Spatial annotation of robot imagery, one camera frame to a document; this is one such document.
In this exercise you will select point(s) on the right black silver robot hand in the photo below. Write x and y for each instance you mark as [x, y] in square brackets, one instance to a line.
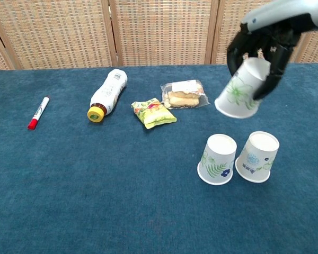
[278, 34]

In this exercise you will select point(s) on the white floral paper cup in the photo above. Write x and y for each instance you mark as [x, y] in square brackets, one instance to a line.
[238, 98]
[257, 156]
[217, 161]

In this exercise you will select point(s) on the clear wrapped sandwich pack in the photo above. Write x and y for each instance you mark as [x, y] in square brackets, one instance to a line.
[183, 98]

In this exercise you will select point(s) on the green yellow snack bag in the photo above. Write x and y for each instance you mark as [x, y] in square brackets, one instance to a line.
[153, 113]

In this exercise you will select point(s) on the white bottle yellow cap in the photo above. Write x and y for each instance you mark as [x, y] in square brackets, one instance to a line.
[108, 92]

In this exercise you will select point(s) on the blue carpet table mat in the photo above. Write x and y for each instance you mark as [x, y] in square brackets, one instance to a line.
[122, 198]

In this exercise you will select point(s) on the red white marker pen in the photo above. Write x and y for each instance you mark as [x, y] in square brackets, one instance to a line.
[38, 113]

